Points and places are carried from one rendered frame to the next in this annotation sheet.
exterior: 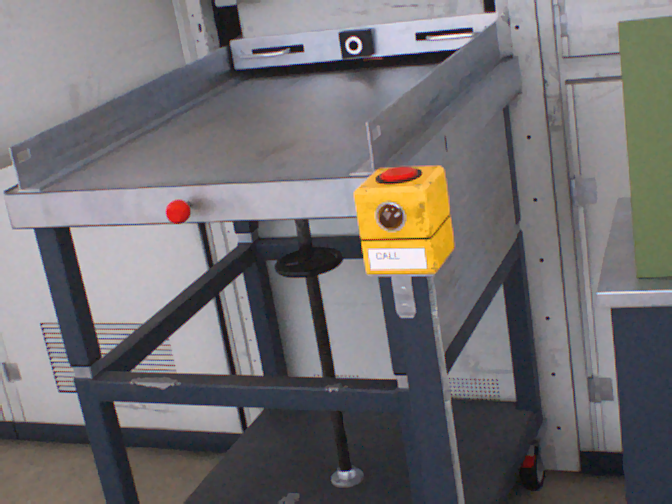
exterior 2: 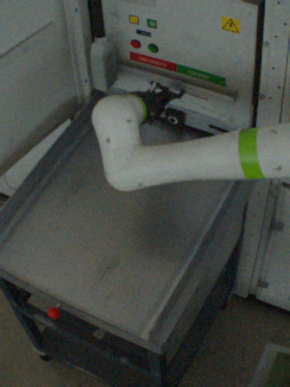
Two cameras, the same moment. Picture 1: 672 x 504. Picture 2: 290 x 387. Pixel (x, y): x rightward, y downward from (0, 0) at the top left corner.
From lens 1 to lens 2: 1.23 m
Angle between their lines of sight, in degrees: 32
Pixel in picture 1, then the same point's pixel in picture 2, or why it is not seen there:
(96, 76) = (23, 126)
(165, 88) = (59, 142)
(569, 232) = (267, 231)
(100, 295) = (27, 163)
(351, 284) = not seen: hidden behind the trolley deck
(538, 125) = (264, 191)
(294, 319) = not seen: hidden behind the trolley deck
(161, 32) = (63, 84)
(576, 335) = (259, 263)
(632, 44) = not seen: outside the picture
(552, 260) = (255, 237)
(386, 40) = (192, 120)
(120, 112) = (31, 178)
